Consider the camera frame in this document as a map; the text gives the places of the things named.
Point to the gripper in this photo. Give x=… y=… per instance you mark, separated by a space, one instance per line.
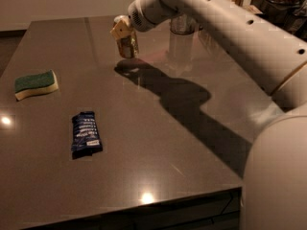
x=140 y=13

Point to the blue snack wrapper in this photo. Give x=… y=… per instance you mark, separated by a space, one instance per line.
x=86 y=137

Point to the dark dispenser with snacks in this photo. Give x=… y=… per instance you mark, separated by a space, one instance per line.
x=289 y=15

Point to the orange soda can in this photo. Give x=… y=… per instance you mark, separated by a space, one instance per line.
x=128 y=46

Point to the green and yellow sponge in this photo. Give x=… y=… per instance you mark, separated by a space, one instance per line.
x=35 y=85

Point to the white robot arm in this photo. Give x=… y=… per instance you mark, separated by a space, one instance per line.
x=274 y=166

